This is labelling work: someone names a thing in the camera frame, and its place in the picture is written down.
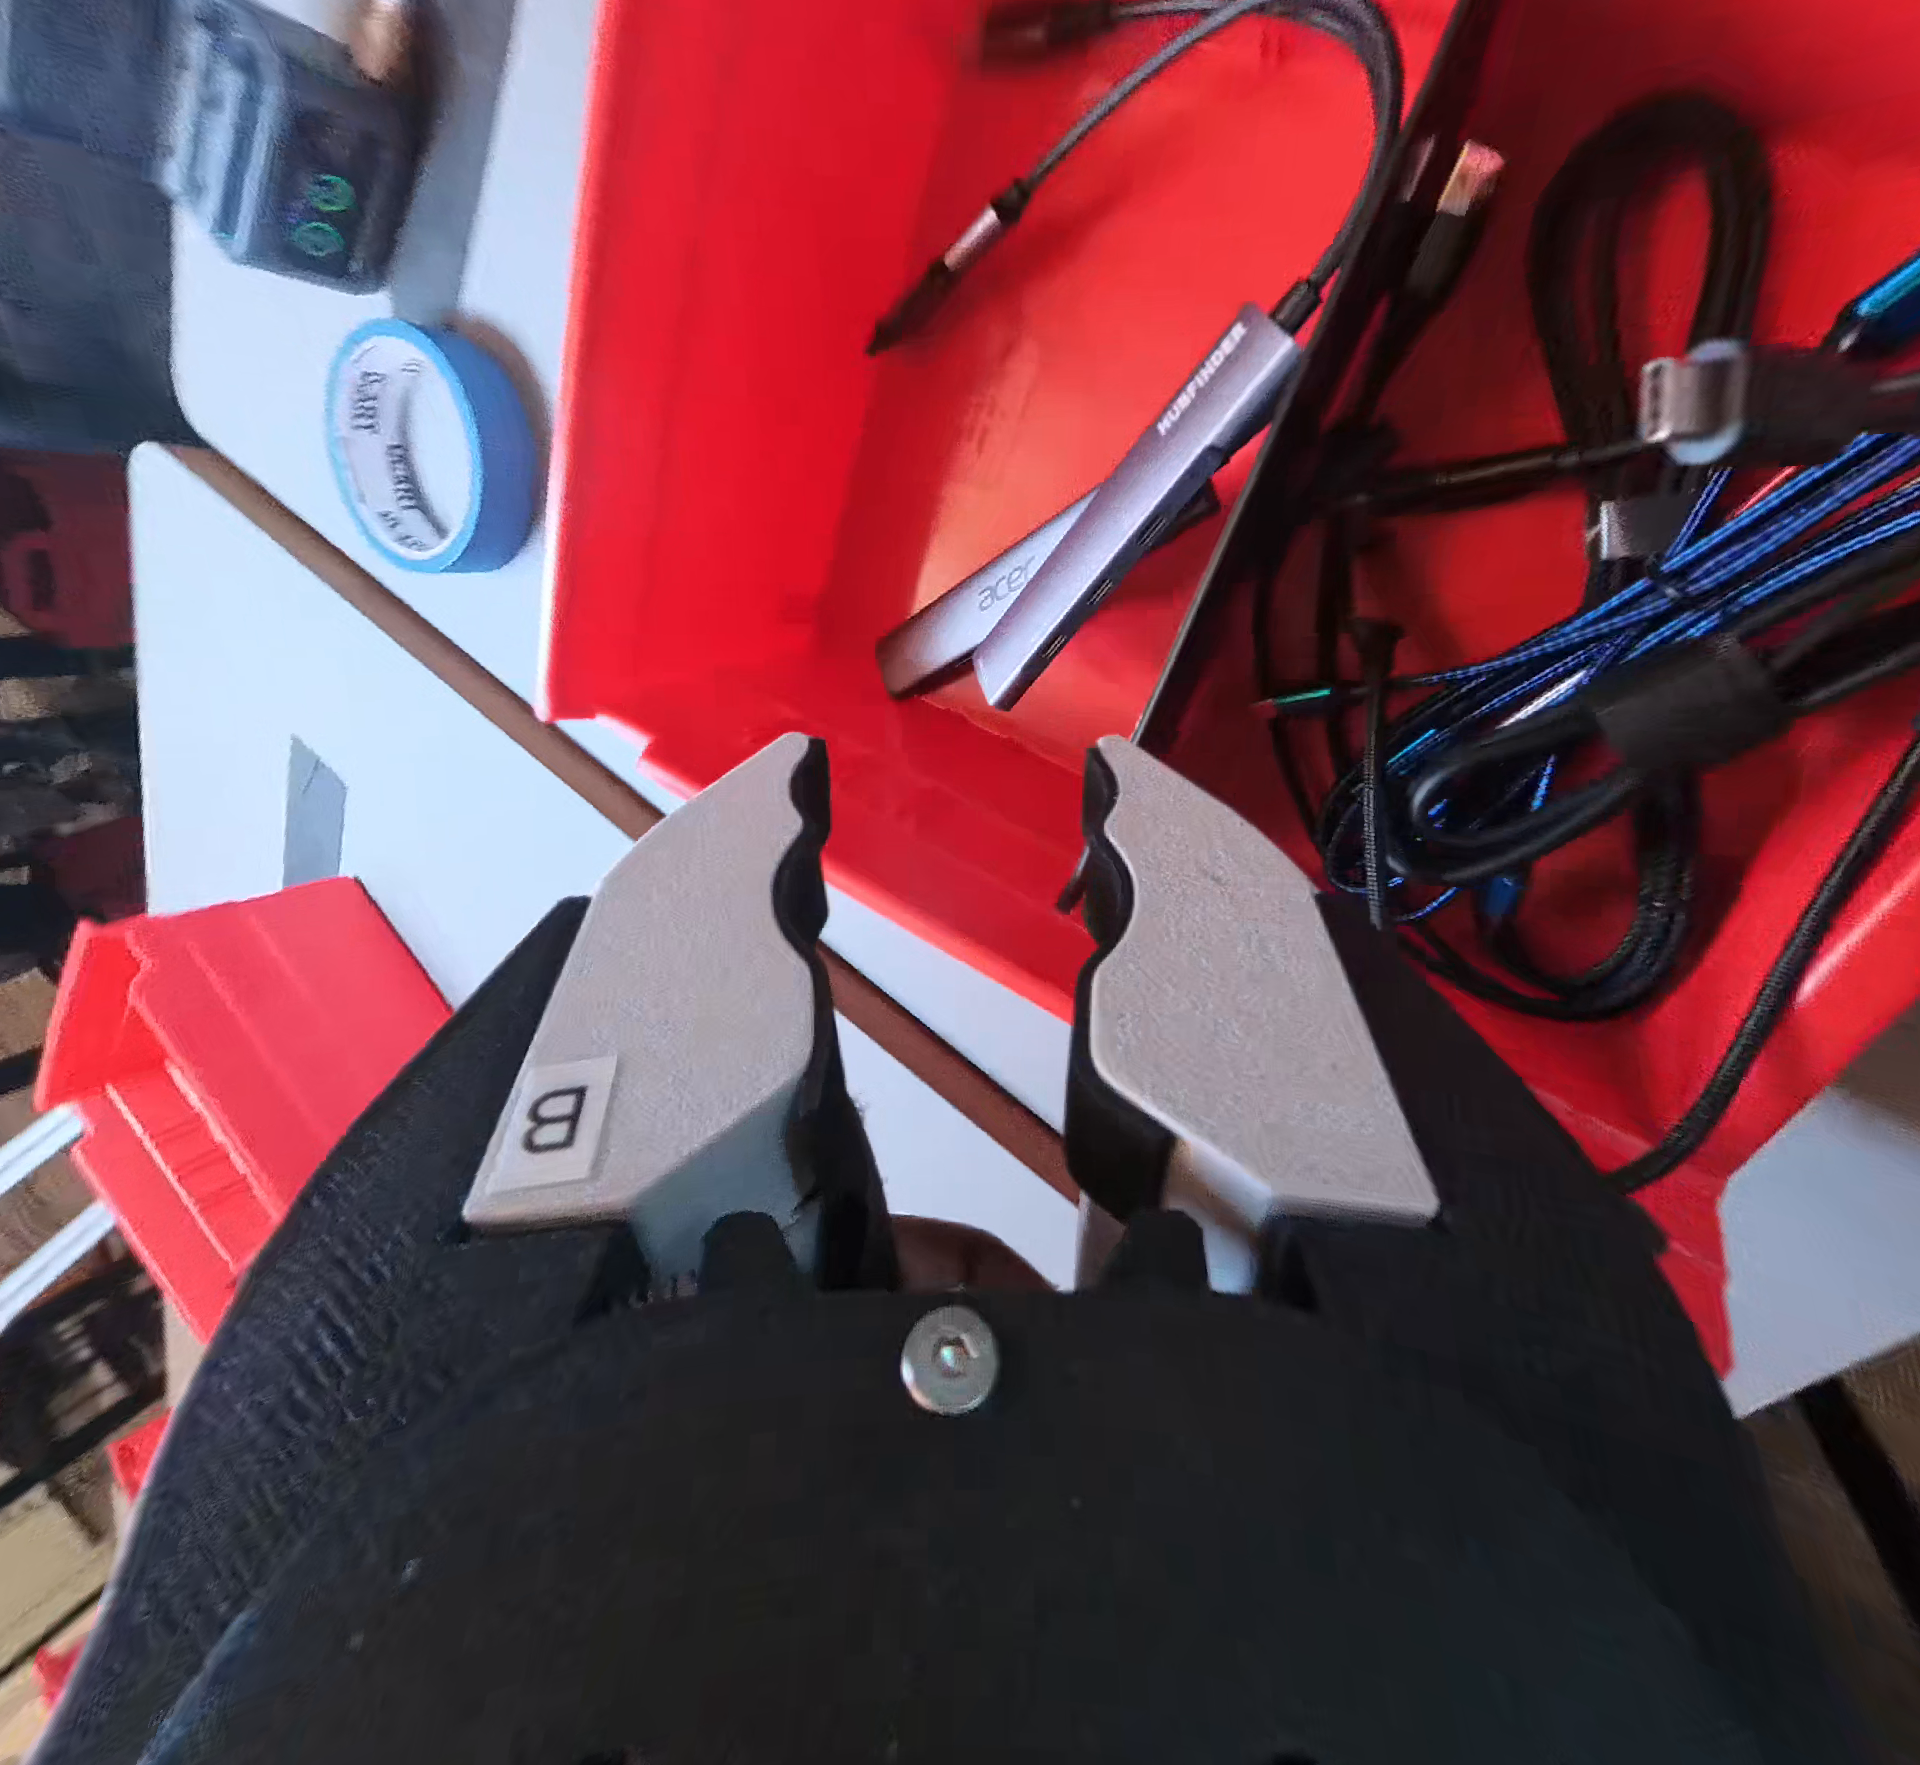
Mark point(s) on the blue tape roll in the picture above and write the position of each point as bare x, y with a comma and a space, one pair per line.
502, 446

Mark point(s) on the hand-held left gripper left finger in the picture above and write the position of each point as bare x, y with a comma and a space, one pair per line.
659, 1015

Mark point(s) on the black bin divider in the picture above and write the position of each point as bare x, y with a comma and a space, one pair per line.
1208, 588

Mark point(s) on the red divided storage bin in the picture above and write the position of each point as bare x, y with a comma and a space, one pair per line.
780, 295

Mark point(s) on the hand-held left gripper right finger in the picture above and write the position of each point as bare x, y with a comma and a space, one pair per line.
1246, 1045

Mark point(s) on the silver grey usb hub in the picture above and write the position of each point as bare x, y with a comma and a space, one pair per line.
1156, 490

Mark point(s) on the red plastic bin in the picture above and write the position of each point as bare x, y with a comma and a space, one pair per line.
224, 1045

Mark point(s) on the blue usb plug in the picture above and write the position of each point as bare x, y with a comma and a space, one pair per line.
1875, 309

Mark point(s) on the small grey label printer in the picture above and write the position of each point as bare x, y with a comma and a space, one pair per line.
300, 175

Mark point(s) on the dark grey usb hub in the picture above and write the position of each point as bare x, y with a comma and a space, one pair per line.
974, 602

